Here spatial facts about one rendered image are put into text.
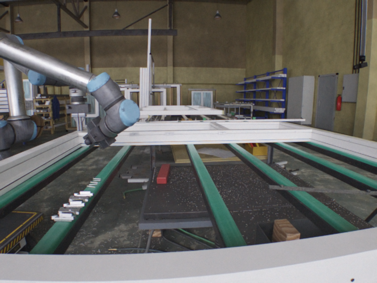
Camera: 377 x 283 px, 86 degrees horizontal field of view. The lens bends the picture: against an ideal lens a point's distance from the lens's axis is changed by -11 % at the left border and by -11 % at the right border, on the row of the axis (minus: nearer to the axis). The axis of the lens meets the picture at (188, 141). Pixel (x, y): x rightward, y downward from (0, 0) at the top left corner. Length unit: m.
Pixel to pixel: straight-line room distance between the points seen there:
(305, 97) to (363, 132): 3.24
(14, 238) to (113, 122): 1.07
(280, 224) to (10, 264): 0.69
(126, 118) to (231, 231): 0.53
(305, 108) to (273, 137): 8.89
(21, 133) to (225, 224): 1.55
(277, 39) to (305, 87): 4.02
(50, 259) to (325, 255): 0.32
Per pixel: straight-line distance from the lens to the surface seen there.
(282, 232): 0.77
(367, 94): 7.87
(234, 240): 0.43
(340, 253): 0.33
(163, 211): 1.10
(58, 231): 0.50
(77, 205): 0.58
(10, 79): 1.84
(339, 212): 1.27
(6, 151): 1.75
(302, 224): 0.92
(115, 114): 0.84
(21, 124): 1.80
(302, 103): 10.16
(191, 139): 1.24
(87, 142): 1.08
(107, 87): 0.84
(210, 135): 1.26
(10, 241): 1.66
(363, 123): 7.90
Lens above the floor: 1.11
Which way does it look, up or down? 11 degrees down
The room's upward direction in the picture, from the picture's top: straight up
